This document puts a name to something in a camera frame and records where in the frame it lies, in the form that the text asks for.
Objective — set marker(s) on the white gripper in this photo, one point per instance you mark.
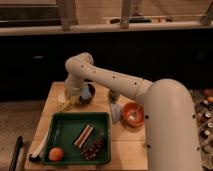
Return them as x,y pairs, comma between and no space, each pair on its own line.
73,87

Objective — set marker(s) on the yellow banana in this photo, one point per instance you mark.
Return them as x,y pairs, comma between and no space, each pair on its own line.
67,105

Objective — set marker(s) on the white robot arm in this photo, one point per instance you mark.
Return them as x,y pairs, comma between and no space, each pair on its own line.
170,121

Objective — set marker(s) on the white cloth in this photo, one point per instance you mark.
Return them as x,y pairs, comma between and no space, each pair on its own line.
116,112

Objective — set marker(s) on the green plastic tray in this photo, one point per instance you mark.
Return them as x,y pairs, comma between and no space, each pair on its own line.
66,127

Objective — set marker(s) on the silver spoon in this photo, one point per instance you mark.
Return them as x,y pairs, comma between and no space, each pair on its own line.
134,114

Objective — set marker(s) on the orange bowl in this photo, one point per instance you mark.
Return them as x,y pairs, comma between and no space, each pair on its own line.
131,107

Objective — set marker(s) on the dark grape bunch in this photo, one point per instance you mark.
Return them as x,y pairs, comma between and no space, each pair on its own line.
90,152

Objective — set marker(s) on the orange fruit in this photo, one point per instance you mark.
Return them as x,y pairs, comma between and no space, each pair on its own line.
56,154

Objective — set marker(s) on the spice bottles group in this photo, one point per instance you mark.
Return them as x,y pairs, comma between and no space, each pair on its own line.
204,110

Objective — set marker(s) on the black handle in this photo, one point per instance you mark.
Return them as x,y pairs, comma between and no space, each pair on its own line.
18,146

